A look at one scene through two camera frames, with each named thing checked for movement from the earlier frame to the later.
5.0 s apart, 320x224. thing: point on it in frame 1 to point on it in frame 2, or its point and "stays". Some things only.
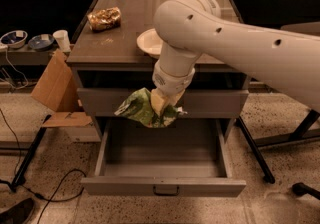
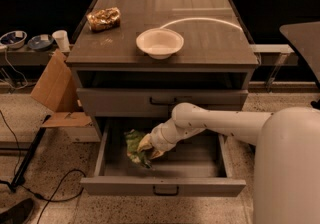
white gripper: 172,83 to 162,141
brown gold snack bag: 104,19 stays
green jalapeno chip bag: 140,107 to 133,138
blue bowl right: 41,42 stays
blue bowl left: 14,39 stays
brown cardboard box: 56,90 stays
